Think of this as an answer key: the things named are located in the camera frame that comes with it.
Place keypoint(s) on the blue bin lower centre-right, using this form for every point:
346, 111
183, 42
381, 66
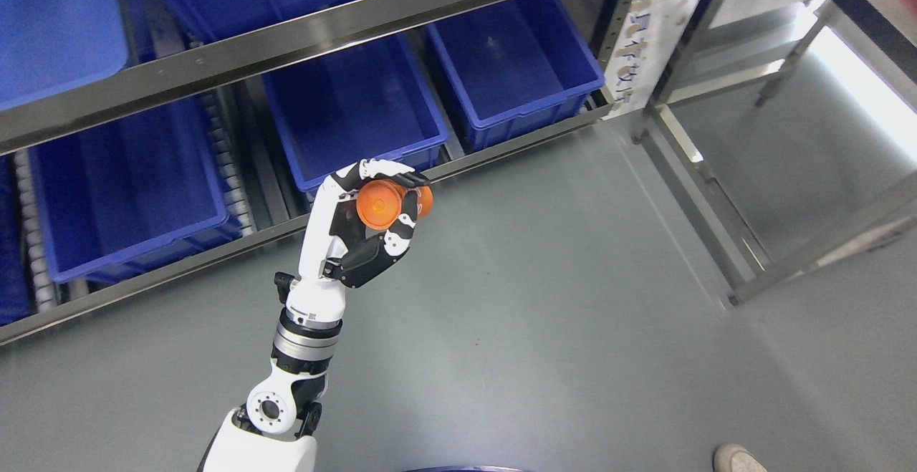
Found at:
369, 101

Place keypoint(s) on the blue bin lower right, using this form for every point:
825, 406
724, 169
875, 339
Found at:
511, 68

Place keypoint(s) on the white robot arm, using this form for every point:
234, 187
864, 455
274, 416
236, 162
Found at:
273, 430

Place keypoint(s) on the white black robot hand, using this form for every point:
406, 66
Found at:
337, 252

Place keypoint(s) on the grey shoe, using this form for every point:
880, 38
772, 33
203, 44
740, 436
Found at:
736, 458

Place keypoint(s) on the steel shelf rail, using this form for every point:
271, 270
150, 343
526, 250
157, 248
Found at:
213, 65

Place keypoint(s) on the blue bin lower middle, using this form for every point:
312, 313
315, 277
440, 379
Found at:
126, 197

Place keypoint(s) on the shallow blue tray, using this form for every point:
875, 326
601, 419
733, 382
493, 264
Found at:
51, 46

